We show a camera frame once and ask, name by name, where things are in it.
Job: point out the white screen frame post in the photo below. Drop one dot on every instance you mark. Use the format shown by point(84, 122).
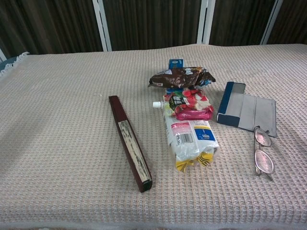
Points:
point(102, 24)
point(205, 21)
point(2, 55)
point(271, 21)

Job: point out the white yellow snack bag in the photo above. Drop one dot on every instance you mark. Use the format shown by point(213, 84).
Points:
point(184, 141)

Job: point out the brown snack bag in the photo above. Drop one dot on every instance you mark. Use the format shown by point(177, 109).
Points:
point(177, 79)

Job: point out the blue grey folding case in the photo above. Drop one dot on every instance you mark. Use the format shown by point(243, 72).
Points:
point(249, 112)

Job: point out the metal frame eyeglasses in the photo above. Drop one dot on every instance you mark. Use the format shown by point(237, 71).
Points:
point(263, 159)

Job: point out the teal table pad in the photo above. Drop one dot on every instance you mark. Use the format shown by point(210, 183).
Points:
point(7, 62)

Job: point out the pink snack packet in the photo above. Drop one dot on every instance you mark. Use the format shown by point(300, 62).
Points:
point(192, 115)

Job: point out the beige waffle tablecloth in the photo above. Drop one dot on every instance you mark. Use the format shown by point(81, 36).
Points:
point(60, 119)

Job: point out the red fruit spout pouch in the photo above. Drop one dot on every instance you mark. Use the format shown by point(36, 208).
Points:
point(189, 99)

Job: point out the blue white carton box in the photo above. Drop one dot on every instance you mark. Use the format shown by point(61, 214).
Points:
point(176, 64)

